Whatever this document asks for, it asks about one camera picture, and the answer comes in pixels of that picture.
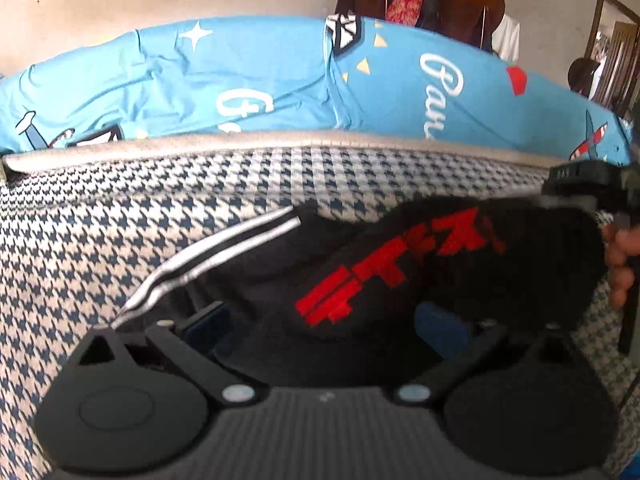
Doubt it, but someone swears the black garment red print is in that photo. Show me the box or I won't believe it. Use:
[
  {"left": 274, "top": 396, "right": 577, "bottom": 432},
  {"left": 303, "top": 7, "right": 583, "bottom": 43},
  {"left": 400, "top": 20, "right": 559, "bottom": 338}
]
[{"left": 114, "top": 197, "right": 604, "bottom": 386}]

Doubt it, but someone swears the person's right hand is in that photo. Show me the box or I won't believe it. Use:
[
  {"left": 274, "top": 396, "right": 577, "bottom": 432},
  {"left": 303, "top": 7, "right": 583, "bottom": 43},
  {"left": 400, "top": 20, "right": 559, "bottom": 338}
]
[{"left": 603, "top": 223, "right": 640, "bottom": 310}]

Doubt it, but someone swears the houndstooth mattress cover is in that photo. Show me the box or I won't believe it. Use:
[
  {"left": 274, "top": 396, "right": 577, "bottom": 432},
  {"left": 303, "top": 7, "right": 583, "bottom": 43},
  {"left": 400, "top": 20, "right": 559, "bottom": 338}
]
[{"left": 1, "top": 138, "right": 639, "bottom": 479}]

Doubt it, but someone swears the white cloth on chair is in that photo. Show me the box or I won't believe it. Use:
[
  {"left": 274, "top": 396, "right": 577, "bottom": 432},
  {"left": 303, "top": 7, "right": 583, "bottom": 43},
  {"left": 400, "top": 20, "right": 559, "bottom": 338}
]
[{"left": 491, "top": 14, "right": 521, "bottom": 64}]

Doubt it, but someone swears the blue cartoon print bedsheet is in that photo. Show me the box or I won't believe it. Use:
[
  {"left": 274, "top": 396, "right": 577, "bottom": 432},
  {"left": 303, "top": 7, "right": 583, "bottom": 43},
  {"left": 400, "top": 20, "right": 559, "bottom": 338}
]
[{"left": 1, "top": 14, "right": 631, "bottom": 165}]

